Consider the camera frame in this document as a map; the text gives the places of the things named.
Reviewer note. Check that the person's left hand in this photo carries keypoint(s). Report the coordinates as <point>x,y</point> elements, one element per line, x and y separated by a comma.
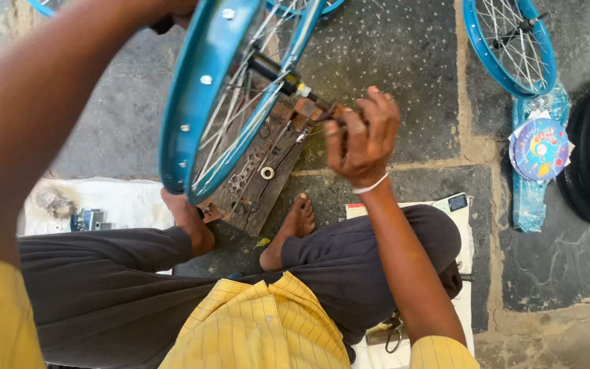
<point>174,15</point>

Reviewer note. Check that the person's right hand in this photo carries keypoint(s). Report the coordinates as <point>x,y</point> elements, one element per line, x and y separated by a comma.
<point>364,148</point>

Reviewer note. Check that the person's right fingers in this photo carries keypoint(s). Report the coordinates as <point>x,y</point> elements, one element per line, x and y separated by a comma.
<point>359,120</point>

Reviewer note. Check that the blue spoked bicycle wheel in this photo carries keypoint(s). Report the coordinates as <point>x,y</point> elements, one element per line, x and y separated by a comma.
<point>510,46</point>
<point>41,5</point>
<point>200,97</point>
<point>325,5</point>

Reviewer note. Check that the white wrist band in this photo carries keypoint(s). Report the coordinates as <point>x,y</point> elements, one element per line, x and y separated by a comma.
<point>372,185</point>

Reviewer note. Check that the weathered wooden work board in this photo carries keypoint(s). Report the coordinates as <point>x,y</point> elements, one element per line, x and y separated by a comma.
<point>261,192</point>

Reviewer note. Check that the black mobile phone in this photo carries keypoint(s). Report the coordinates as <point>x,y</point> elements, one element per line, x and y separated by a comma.
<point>458,202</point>

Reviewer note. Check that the flat multi-hole spanner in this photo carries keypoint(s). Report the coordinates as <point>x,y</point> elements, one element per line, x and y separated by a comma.
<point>242,174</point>

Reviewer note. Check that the person's right foot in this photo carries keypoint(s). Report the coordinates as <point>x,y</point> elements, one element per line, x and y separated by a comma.
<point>292,230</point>

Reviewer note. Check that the person's foot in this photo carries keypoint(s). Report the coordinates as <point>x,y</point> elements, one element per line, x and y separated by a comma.
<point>190,225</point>
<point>292,230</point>

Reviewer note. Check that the small yellow leaf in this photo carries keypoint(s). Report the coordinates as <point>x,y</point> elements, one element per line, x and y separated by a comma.
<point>263,242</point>

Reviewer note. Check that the stack of colourful round discs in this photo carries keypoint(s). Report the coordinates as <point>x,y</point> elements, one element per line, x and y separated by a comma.
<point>541,149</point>

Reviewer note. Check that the blue plastic-wrapped package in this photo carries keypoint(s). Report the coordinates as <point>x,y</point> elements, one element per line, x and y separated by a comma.
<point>528,210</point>

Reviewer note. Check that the person's left foot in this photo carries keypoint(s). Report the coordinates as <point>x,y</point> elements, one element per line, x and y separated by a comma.
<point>190,225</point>

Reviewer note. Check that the white sack mat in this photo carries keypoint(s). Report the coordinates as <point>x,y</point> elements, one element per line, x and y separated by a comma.
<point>461,307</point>

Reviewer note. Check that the person's yellow checked shirt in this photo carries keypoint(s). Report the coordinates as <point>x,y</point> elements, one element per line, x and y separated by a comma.
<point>264,328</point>

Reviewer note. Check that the stained white cloth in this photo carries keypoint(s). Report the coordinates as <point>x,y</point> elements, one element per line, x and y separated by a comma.
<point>121,200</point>

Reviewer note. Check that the blue and grey metal tool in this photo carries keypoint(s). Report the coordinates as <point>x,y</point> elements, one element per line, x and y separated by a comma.
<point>87,220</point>

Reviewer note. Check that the person's dark trousers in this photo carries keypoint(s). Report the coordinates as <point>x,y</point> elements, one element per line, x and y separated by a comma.
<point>121,287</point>

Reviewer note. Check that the rusty metal bracket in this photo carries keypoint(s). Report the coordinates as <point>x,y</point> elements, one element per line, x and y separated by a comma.
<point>210,211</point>

